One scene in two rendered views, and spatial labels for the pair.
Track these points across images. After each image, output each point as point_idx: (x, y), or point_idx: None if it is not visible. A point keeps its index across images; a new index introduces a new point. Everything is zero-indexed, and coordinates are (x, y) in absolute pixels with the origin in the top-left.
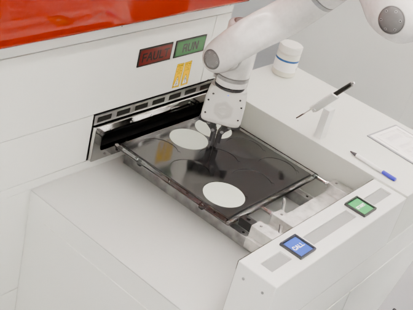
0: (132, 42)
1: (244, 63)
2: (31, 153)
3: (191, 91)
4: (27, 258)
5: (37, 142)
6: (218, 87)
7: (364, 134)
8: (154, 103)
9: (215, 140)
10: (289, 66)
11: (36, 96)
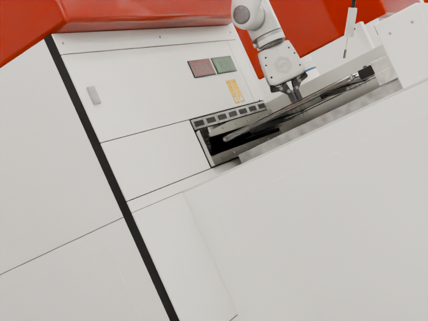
0: (177, 53)
1: (267, 11)
2: (160, 151)
3: (253, 108)
4: (225, 266)
5: (158, 140)
6: (265, 48)
7: None
8: (231, 115)
9: (297, 97)
10: (312, 72)
11: (131, 92)
